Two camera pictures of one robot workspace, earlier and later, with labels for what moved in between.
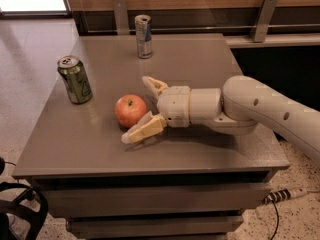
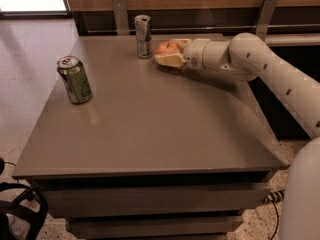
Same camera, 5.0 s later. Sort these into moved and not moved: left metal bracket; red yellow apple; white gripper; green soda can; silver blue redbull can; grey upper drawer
Moved: white gripper; red yellow apple
Not moved: green soda can; grey upper drawer; silver blue redbull can; left metal bracket
